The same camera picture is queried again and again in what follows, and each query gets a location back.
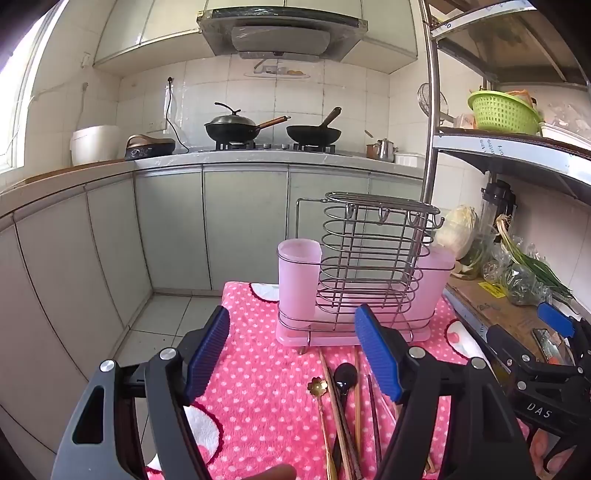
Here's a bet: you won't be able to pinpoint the dark countertop cooker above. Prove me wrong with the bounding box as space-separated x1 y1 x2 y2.
124 134 176 161

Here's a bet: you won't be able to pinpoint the gold flower spoon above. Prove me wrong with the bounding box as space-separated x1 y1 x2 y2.
307 377 340 480

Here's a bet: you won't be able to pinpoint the steel kettle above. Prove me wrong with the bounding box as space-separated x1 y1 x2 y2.
374 138 398 162

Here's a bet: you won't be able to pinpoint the gas stove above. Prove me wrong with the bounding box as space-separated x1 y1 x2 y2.
198 141 338 154

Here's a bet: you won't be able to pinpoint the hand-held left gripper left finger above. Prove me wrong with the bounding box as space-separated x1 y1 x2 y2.
52 305 232 480

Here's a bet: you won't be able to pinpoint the green onions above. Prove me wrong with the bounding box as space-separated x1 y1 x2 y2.
496 215 575 301

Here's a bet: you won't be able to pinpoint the white rice cooker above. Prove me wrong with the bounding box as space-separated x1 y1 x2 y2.
70 126 122 167

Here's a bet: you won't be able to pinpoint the window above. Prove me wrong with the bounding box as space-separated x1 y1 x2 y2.
0 0 56 178

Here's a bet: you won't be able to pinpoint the cardboard box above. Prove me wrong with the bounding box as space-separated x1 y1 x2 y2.
450 272 591 365

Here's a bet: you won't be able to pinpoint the kitchen base cabinets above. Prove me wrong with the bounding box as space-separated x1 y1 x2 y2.
0 152 426 462

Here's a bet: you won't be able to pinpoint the brown wooden chopstick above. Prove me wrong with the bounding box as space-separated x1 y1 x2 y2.
323 364 363 480
318 349 354 480

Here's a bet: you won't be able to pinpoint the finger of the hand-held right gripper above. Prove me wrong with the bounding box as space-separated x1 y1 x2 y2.
487 323 541 376
537 302 591 367

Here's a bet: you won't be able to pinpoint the metal wire utensil rack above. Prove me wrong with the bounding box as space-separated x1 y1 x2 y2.
277 191 445 356

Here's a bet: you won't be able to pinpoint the metal shelf rack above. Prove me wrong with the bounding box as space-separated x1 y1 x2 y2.
420 0 591 324

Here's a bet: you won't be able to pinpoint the black wok with lid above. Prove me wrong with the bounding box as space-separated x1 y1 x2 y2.
204 102 291 143

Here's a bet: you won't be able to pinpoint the black spoon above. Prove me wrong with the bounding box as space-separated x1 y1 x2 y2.
330 363 358 472

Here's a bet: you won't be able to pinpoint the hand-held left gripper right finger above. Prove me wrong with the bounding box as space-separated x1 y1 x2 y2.
353 304 539 480

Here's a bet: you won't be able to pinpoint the white tray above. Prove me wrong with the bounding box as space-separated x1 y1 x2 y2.
538 121 591 139

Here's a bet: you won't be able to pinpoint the pink plastic utensil cup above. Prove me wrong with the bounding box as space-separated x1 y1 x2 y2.
277 239 323 320
418 244 456 324

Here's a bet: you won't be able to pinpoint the black power cable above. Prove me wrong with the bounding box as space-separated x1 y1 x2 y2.
164 78 190 153

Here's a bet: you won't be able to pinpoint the green plastic basket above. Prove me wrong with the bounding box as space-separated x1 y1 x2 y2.
467 90 543 134

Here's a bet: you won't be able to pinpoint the napa cabbage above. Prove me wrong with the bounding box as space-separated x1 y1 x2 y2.
436 205 477 259

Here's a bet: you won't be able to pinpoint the dark chopstick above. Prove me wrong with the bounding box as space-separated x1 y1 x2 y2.
367 375 383 464

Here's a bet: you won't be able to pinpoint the black blender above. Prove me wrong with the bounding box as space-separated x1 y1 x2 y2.
480 180 517 232

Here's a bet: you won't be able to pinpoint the orange wooden chopstick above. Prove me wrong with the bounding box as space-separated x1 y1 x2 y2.
353 351 362 446

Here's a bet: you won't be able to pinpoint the black frying pan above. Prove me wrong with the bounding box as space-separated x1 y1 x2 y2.
286 107 343 144

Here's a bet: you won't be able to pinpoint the wire strainer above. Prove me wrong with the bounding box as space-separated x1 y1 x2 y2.
418 83 455 125

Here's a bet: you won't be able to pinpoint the person's right hand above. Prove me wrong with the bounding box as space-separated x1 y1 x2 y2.
530 427 575 472

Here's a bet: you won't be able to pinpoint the range hood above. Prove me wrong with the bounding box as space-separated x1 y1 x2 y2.
198 7 370 63

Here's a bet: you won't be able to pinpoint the plastic bag of greens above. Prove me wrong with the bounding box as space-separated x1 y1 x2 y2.
482 244 555 306

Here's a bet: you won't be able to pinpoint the pink drip tray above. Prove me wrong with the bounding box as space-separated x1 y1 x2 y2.
276 284 432 348

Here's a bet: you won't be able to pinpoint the pink dotted blanket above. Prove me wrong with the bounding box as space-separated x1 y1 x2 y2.
148 281 532 480

